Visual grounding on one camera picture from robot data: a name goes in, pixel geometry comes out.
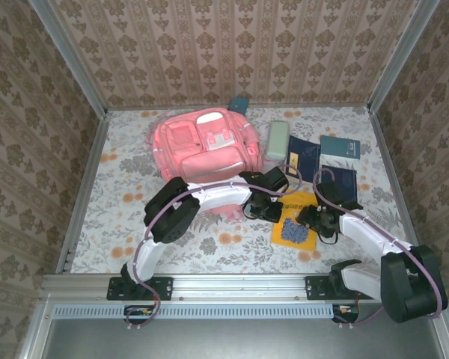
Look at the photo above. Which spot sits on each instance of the yellow book with purple flowers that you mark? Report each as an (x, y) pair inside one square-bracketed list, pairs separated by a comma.
[(293, 233)]

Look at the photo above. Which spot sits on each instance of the plain navy notebook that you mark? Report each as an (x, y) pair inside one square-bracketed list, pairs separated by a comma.
[(342, 179)]

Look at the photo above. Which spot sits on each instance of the navy book with yellow label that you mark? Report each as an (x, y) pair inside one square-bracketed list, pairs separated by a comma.
[(303, 157)]

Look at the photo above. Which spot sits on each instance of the pink student backpack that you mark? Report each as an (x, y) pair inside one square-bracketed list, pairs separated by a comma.
[(209, 164)]

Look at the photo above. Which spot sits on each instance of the pale green pencil case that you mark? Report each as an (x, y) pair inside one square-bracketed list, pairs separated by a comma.
[(277, 140)]

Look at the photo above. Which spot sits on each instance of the teal notebook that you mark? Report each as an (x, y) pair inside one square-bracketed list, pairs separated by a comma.
[(339, 147)]

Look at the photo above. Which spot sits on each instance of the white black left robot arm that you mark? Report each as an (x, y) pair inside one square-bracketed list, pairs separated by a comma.
[(217, 194)]

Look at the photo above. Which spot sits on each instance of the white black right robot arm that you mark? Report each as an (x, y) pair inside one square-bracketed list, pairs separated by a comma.
[(363, 232)]

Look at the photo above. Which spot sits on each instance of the floral table cover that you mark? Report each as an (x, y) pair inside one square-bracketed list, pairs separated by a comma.
[(209, 247)]

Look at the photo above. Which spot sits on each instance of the grey metal panel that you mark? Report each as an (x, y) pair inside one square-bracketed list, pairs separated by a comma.
[(228, 340)]

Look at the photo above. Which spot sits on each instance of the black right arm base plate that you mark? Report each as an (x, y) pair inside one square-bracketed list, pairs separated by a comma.
[(314, 288)]

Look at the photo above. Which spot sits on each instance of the aluminium right side rail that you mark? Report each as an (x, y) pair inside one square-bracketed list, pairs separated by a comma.
[(396, 187)]

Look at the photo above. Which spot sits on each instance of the aluminium rail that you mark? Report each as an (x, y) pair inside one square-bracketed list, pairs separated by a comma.
[(396, 187), (303, 105), (84, 194), (239, 286)]

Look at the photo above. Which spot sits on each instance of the aluminium front rail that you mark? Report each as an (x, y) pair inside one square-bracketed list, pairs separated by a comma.
[(239, 286)]

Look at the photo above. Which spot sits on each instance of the aluminium back rail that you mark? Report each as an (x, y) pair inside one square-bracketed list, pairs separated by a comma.
[(303, 105)]

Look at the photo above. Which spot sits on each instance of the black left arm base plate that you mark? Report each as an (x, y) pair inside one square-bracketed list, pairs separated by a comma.
[(164, 288)]

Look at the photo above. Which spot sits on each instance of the aluminium left side rail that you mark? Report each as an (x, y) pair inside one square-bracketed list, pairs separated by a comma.
[(84, 194)]

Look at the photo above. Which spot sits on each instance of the aluminium right frame post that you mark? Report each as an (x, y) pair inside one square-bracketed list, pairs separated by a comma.
[(404, 56)]

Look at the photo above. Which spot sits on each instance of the aluminium frame post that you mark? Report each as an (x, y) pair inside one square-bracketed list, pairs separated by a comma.
[(404, 56), (67, 56)]

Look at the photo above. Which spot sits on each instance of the aluminium left frame post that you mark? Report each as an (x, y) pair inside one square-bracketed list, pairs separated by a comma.
[(67, 56)]

